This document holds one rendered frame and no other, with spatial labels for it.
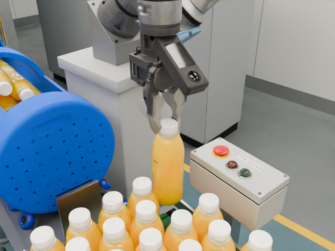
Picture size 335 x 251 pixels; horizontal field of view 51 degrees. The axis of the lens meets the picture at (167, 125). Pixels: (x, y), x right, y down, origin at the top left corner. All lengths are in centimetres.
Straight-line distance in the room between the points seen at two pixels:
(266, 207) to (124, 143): 57
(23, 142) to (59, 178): 13
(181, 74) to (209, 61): 178
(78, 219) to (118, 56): 62
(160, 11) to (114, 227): 38
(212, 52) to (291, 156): 103
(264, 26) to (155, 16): 297
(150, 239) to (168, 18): 37
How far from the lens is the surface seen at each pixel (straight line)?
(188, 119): 263
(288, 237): 218
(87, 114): 80
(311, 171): 272
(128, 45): 116
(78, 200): 81
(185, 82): 57
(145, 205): 68
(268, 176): 76
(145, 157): 127
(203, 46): 233
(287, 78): 355
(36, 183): 83
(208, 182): 80
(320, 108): 349
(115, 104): 110
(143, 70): 65
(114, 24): 113
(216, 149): 80
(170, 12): 59
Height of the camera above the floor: 156
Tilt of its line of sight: 31 degrees down
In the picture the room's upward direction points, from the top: straight up
